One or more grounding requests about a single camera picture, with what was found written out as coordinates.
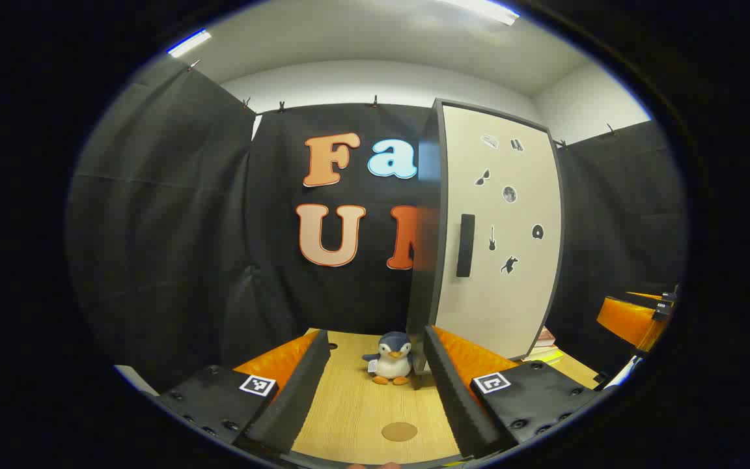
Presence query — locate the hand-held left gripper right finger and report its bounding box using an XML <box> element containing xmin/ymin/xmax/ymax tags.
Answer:
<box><xmin>422</xmin><ymin>324</ymin><xmax>600</xmax><ymax>460</ymax></box>

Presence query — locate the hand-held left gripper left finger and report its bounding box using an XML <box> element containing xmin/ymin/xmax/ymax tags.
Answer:
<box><xmin>154</xmin><ymin>329</ymin><xmax>331</xmax><ymax>457</ymax></box>

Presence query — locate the white cabinet door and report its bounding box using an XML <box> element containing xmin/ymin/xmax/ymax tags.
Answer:
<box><xmin>436</xmin><ymin>103</ymin><xmax>566</xmax><ymax>362</ymax></box>

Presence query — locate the grey cabinet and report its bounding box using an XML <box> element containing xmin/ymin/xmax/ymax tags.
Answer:
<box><xmin>406</xmin><ymin>98</ymin><xmax>447</xmax><ymax>375</ymax></box>

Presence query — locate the penguin plush toy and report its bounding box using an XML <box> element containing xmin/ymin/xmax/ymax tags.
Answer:
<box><xmin>361</xmin><ymin>331</ymin><xmax>413</xmax><ymax>386</ymax></box>

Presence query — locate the stack of books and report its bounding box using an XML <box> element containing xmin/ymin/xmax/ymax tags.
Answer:
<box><xmin>521</xmin><ymin>326</ymin><xmax>566</xmax><ymax>363</ymax></box>

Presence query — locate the black backdrop cloth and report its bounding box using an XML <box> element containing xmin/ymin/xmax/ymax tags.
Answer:
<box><xmin>66</xmin><ymin>62</ymin><xmax>685</xmax><ymax>391</ymax></box>

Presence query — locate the wide ceiling light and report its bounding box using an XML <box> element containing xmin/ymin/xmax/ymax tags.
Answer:
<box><xmin>440</xmin><ymin>0</ymin><xmax>520</xmax><ymax>25</ymax></box>

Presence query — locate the long ceiling light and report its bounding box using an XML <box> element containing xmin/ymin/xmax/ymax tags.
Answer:
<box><xmin>167</xmin><ymin>29</ymin><xmax>212</xmax><ymax>58</ymax></box>

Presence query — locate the white device with cable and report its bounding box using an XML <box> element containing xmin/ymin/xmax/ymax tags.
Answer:
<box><xmin>606</xmin><ymin>355</ymin><xmax>644</xmax><ymax>390</ymax></box>

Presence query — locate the black door handle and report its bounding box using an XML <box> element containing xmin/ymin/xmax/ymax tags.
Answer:
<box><xmin>456</xmin><ymin>214</ymin><xmax>476</xmax><ymax>278</ymax></box>

